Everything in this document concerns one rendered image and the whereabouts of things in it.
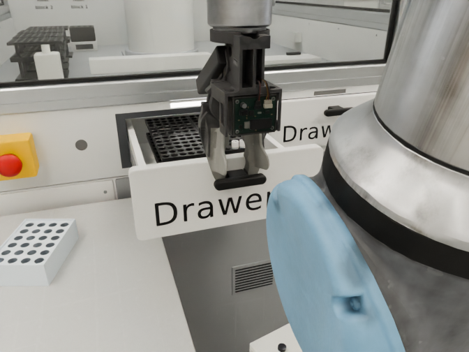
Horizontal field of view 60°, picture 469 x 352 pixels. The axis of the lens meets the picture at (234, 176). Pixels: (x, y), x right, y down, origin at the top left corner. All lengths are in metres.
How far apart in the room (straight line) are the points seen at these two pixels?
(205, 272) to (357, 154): 0.86
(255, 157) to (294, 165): 0.08
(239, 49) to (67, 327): 0.40
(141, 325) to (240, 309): 0.60
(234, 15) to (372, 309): 0.36
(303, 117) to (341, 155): 0.72
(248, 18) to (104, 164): 0.48
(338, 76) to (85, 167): 0.57
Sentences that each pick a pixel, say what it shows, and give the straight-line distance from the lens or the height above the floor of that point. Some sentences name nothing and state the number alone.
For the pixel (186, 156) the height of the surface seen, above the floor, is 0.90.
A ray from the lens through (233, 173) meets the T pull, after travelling 0.57.
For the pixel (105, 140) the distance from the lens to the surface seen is 0.82.
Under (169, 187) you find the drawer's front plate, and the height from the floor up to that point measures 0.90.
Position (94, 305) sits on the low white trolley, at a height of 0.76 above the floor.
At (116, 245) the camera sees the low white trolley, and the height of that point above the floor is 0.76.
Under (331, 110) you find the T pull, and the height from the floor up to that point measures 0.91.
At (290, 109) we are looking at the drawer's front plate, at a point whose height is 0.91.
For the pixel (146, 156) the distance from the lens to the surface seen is 0.84.
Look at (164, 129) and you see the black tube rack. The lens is 0.79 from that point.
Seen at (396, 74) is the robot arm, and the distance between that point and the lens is 0.17.
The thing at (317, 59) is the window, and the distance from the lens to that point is 0.92.
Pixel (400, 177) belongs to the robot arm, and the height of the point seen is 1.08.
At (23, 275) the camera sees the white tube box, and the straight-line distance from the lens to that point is 0.66.
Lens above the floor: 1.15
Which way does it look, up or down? 25 degrees down
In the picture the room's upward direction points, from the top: straight up
